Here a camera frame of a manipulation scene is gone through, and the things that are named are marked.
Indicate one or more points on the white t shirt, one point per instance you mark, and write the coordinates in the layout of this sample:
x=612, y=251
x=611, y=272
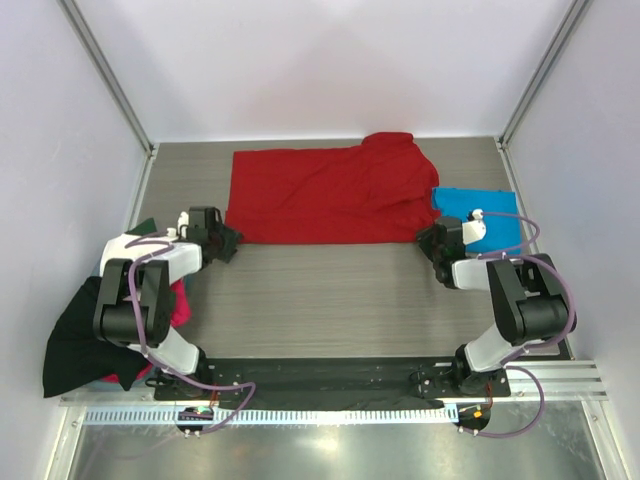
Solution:
x=131, y=247

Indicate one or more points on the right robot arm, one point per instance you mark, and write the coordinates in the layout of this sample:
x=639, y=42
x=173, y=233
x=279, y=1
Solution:
x=532, y=305

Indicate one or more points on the red t shirt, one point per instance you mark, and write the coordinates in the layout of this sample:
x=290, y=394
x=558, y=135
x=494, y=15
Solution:
x=379, y=191

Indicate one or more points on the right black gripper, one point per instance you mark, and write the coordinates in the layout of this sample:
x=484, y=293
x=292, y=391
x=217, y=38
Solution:
x=425, y=236

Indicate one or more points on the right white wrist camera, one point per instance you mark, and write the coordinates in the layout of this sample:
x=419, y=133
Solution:
x=474, y=229

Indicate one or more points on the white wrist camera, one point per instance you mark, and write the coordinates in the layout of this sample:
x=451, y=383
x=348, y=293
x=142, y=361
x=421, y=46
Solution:
x=474, y=229
x=179, y=230

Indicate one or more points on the dark green t shirt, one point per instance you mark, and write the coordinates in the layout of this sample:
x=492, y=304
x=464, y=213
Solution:
x=146, y=228

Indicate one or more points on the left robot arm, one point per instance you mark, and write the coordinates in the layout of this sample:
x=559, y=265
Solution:
x=137, y=270

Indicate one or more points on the right aluminium frame post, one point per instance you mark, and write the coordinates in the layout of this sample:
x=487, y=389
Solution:
x=554, y=50

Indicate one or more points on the slotted cable duct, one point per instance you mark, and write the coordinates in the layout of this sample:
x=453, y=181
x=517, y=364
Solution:
x=199, y=416

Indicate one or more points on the black t shirt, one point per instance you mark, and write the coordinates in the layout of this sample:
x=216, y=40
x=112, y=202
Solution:
x=74, y=356

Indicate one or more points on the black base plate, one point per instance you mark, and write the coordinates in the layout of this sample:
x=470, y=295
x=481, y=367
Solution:
x=286, y=380

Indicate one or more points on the aluminium frame post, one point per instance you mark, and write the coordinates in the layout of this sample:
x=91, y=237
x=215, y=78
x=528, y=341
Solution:
x=83, y=31
x=554, y=50

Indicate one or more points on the folded blue t shirt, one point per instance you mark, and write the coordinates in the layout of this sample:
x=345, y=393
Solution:
x=503, y=229

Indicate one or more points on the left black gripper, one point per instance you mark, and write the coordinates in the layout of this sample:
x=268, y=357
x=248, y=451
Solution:
x=230, y=238

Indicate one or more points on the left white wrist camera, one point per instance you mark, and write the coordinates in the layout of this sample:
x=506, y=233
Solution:
x=179, y=230

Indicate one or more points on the left aluminium frame post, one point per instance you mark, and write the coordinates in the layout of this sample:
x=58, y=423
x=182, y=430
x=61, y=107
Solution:
x=83, y=31

